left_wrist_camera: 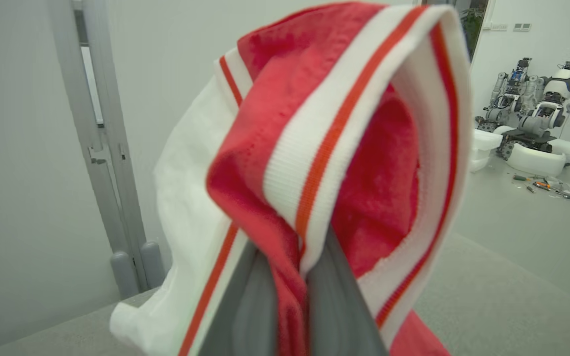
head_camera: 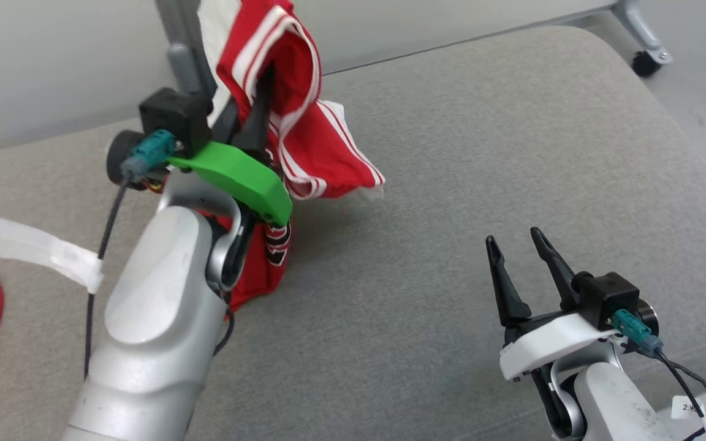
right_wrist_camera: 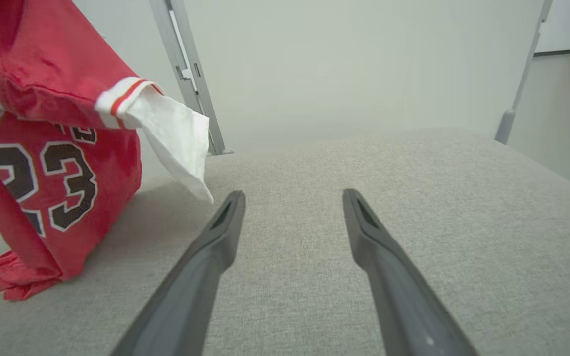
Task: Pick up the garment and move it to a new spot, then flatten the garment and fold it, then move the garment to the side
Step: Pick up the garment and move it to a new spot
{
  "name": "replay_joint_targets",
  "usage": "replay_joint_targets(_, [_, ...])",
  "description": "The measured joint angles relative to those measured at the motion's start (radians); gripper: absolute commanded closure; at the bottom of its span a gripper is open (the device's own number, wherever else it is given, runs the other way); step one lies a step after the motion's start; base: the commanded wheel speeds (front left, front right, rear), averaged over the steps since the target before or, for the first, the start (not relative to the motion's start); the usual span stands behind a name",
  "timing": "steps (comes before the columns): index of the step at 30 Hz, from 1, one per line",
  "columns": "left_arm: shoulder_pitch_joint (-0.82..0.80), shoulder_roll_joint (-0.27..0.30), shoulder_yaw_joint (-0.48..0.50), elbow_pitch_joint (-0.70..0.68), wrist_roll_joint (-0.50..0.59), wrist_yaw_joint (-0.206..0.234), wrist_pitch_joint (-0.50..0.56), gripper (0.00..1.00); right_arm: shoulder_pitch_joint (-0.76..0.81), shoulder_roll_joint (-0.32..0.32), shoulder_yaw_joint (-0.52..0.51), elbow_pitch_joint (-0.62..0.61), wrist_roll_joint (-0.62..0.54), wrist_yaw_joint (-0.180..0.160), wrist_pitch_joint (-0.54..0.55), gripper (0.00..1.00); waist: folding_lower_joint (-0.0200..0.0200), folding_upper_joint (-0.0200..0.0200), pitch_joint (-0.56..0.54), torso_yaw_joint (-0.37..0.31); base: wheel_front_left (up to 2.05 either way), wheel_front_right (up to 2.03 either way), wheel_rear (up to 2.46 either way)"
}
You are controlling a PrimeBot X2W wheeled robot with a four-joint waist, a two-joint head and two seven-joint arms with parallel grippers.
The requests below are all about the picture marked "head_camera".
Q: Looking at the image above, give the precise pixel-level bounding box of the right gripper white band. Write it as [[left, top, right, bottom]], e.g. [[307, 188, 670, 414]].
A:
[[485, 227, 620, 382]]

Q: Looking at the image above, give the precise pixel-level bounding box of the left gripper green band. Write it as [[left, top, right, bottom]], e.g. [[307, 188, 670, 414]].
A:
[[166, 64, 294, 227]]

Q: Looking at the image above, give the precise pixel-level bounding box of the red white-sleeved t-shirt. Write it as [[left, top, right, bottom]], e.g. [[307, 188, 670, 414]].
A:
[[197, 0, 386, 313]]

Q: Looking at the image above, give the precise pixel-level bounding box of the white tape flag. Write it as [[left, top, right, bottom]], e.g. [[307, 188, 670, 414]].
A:
[[0, 216, 104, 294]]

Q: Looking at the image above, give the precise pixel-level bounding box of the grey partition end leg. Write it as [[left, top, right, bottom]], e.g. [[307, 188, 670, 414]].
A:
[[609, 0, 674, 78]]

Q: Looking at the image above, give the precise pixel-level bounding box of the grey partition post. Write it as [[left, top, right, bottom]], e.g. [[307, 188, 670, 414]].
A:
[[156, 0, 218, 99]]

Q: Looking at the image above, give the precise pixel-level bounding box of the left camera teal connector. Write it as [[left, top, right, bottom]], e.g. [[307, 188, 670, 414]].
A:
[[120, 129, 177, 179]]

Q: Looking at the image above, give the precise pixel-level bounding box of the camera teal connector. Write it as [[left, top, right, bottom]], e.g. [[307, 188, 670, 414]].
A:
[[120, 129, 177, 179], [611, 309, 664, 360]]

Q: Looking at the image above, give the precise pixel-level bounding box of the right camera teal connector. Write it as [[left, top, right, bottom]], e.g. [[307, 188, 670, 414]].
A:
[[611, 309, 664, 360]]

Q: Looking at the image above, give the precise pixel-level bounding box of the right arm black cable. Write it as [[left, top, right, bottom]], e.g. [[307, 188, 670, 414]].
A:
[[652, 348, 706, 441]]

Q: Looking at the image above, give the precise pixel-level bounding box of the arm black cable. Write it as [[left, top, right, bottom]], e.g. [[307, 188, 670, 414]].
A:
[[83, 176, 131, 382], [652, 348, 706, 441]]

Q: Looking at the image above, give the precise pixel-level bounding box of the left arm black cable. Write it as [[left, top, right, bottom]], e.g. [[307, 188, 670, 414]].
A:
[[83, 176, 131, 382]]

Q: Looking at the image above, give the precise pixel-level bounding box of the small white cable label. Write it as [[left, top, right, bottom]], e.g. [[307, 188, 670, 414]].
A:
[[671, 394, 706, 421]]

